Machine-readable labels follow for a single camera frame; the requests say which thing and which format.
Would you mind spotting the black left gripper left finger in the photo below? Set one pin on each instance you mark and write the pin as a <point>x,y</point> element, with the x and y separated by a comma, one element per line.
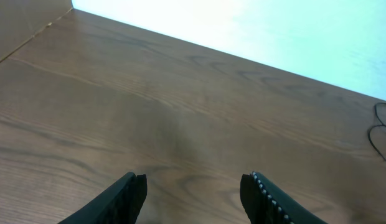
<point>120,203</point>

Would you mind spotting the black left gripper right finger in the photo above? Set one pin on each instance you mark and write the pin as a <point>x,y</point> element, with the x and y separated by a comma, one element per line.
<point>265,203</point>

